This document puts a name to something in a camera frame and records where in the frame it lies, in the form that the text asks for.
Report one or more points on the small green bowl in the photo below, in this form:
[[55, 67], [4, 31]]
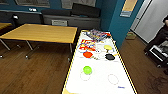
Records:
[[87, 69]]

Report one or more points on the yellow gaming table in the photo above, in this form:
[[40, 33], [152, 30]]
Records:
[[100, 66]]

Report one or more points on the orange round paddle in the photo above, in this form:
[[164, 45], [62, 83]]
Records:
[[88, 54]]

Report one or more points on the grey clear bowl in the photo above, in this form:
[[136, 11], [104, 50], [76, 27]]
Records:
[[96, 34]]

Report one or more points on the small yellow table item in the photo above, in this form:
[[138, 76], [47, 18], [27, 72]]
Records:
[[107, 47]]

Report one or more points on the small red table item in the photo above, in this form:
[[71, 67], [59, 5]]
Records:
[[107, 34]]

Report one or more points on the small black table item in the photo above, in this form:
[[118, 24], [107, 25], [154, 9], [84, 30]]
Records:
[[110, 56]]

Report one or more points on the grey white rectangular panel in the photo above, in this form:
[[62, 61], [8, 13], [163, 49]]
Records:
[[59, 22]]

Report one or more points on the long wooden table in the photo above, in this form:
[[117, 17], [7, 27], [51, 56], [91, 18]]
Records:
[[3, 25], [43, 32]]

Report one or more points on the interior glass window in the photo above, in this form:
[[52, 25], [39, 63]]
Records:
[[80, 2], [31, 2], [3, 1]]

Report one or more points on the woven floor basket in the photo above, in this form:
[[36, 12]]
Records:
[[130, 35]]

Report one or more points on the small white sill object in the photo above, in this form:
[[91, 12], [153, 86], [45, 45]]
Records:
[[32, 9]]

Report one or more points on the person in black shirt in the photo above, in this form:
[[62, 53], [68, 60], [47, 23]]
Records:
[[160, 39]]

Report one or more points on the dark wall bench sofa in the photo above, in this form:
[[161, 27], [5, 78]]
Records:
[[66, 15]]

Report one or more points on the framed beige wall picture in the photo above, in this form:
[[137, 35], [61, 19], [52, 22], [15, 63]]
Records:
[[129, 6]]

